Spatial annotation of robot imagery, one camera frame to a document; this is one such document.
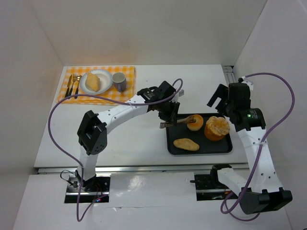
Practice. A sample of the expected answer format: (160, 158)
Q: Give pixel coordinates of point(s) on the purple mug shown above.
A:
(119, 81)

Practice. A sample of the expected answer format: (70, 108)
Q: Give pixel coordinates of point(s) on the aluminium rail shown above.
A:
(134, 169)

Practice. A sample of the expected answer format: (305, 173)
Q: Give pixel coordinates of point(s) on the oval bread roll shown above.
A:
(186, 144)

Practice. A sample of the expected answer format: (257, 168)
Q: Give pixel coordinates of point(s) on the ring donut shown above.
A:
(196, 124)

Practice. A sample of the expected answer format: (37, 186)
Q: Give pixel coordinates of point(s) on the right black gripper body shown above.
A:
(218, 96)

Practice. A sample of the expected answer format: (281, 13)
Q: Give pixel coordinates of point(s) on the black tray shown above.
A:
(206, 146)

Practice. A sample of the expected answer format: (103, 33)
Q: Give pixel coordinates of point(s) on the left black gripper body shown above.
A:
(170, 114)

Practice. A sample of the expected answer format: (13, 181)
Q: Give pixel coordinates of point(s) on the triangular bread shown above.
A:
(92, 82)

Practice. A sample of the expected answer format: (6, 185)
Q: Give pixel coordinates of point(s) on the yellow checkered cloth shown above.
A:
(111, 93)

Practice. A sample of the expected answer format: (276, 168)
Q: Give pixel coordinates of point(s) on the black-handled knife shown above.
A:
(68, 86)

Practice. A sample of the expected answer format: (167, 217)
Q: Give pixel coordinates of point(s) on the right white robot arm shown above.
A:
(262, 191)

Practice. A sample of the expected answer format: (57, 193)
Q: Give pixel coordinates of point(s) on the white plate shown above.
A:
(105, 79)

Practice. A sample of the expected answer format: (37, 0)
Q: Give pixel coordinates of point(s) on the metal tongs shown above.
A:
(187, 120)

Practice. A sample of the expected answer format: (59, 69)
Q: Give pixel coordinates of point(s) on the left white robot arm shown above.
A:
(95, 127)

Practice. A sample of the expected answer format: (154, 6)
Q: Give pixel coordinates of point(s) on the tall round brioche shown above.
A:
(216, 128)

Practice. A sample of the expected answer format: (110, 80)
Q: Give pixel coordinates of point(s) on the black-handled fork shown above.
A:
(74, 79)

